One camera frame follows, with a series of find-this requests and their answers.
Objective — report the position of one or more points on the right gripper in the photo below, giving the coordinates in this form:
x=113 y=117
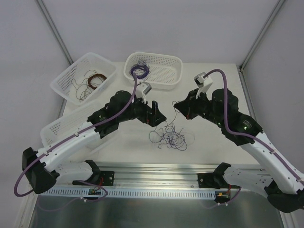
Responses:
x=192 y=107

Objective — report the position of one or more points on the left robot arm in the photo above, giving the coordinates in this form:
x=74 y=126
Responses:
x=44 y=168

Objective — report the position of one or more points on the white basket with purple wires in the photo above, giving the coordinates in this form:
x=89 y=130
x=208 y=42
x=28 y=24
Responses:
x=165 y=71

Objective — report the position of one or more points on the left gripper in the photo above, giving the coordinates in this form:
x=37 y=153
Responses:
x=149 y=114

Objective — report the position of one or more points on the aluminium frame post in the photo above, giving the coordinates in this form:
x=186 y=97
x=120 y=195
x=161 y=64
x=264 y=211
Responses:
x=266 y=26
x=53 y=28

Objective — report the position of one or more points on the white basket near left arm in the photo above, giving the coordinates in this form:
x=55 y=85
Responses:
x=68 y=124

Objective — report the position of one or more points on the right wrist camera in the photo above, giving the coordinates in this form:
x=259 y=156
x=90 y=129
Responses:
x=203 y=82

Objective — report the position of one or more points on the left aluminium frame post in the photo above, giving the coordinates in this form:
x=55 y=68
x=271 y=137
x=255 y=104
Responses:
x=53 y=28

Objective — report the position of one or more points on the right aluminium frame post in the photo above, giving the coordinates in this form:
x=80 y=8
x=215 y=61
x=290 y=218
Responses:
x=266 y=26

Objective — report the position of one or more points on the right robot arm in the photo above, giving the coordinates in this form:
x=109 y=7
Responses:
x=283 y=186

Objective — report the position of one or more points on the aluminium mounting rail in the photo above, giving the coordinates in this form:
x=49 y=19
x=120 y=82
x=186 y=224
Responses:
x=131 y=174

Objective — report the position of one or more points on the white basket with brown wires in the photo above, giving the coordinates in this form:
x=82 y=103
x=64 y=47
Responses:
x=85 y=79

